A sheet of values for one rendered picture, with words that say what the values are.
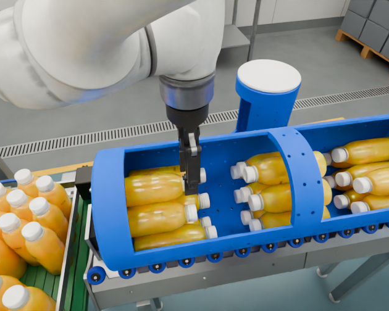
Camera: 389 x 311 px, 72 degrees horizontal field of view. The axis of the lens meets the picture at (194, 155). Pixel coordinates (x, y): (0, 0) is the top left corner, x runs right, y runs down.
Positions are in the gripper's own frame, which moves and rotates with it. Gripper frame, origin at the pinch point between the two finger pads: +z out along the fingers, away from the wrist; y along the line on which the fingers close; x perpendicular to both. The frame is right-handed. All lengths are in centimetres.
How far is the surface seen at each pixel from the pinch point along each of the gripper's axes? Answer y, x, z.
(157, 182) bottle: -1.0, 7.2, 0.5
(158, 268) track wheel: -11.3, 9.9, 22.0
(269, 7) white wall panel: 346, -174, 85
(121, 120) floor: 175, 38, 120
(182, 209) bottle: -5.5, 2.4, 5.7
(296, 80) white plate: 55, -57, 15
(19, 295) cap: -16.5, 35.7, 9.0
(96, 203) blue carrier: -6.8, 19.0, -3.3
